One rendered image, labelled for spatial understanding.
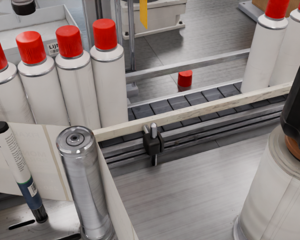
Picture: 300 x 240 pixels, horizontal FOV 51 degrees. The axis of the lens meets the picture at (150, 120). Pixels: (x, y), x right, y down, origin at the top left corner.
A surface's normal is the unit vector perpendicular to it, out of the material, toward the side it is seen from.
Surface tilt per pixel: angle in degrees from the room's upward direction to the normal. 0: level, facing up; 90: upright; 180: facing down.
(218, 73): 0
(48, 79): 90
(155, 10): 90
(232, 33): 0
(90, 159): 90
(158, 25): 90
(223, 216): 0
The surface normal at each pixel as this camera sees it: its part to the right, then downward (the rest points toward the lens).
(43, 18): 0.41, 0.63
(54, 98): 0.80, 0.41
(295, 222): -0.26, 0.63
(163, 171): 0.00, -0.73
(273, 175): -0.92, 0.27
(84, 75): 0.62, 0.54
